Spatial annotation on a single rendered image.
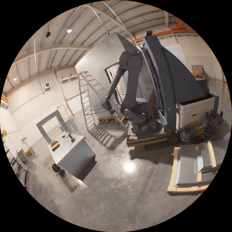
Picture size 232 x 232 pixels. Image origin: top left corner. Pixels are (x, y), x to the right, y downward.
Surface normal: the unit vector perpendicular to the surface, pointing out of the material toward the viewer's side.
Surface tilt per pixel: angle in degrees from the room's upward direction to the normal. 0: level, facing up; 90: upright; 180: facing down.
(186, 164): 0
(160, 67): 90
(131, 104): 90
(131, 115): 90
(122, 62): 90
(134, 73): 82
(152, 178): 0
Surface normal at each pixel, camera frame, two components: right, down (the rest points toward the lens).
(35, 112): 0.79, -0.06
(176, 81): -0.22, 0.46
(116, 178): -0.35, -0.86
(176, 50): -0.74, 0.50
